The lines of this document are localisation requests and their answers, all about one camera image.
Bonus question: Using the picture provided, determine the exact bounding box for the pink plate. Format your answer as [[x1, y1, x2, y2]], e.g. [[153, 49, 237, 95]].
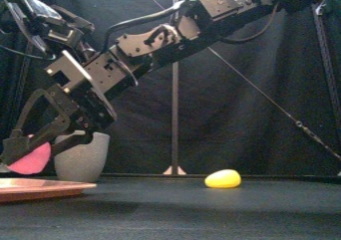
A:
[[0, 177, 98, 204]]

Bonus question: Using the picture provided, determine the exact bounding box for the pink ball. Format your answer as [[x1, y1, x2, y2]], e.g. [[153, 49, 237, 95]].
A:
[[5, 133, 53, 175]]

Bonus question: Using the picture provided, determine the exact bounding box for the vertical metal frame pole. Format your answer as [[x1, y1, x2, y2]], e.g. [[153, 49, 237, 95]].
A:
[[163, 0, 187, 177]]

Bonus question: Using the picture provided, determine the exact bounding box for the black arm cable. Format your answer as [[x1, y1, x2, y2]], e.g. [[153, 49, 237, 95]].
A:
[[102, 0, 189, 54]]

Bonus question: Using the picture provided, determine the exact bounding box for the black frame strut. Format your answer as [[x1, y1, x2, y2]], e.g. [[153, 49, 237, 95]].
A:
[[310, 0, 341, 138]]

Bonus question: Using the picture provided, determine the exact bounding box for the grey speckled cup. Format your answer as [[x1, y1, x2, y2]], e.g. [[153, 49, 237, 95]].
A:
[[53, 131, 112, 183]]

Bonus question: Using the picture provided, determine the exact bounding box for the yellow toy lemon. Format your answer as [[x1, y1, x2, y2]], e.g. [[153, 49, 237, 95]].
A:
[[203, 168, 241, 189]]

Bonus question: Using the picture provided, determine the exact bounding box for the black backdrop cloth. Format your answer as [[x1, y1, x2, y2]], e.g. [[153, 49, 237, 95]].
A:
[[0, 0, 341, 178]]

